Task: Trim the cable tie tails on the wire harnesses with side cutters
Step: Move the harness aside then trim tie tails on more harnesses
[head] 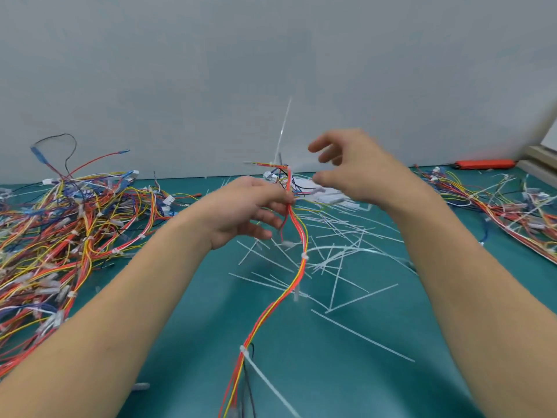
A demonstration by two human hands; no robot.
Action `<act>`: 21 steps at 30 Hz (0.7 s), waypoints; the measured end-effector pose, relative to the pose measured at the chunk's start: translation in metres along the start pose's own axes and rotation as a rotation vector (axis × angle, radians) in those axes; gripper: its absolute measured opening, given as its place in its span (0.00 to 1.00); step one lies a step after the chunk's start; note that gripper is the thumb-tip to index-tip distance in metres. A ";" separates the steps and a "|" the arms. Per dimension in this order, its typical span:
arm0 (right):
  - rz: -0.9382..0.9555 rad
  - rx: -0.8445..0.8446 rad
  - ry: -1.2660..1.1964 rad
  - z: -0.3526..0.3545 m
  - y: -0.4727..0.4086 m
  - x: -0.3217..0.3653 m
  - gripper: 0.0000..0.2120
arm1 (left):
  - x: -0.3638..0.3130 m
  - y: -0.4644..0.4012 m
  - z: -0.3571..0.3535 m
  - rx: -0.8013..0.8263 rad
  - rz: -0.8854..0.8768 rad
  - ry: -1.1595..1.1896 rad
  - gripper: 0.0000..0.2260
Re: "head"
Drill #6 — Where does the orange utility knife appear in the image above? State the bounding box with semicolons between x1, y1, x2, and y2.
454;159;517;170

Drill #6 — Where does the red yellow wire harness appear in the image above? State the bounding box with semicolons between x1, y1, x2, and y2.
218;161;310;418

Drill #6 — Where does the person's left hand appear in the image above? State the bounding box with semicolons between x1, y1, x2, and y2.
205;176;297;251

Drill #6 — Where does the person's left forearm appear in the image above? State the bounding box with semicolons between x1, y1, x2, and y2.
0;203;215;418

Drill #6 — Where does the pile of loose cable ties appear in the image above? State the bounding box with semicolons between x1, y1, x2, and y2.
225;170;417;363

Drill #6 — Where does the white cable tie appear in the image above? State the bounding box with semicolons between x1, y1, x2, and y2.
273;98;292;168
239;345;302;418

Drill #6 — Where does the person's right hand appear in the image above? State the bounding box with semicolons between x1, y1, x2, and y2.
308;129;419;210

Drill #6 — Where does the large pile of wire harnesses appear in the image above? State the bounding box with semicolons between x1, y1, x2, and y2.
0;133;203;380

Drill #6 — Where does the beige window frame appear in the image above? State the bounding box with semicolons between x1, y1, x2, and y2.
515;122;557;190

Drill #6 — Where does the person's right forearm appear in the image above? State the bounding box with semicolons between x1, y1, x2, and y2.
385;177;557;418

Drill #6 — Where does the small pile of wire harnesses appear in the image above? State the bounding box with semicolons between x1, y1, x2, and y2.
413;165;557;264

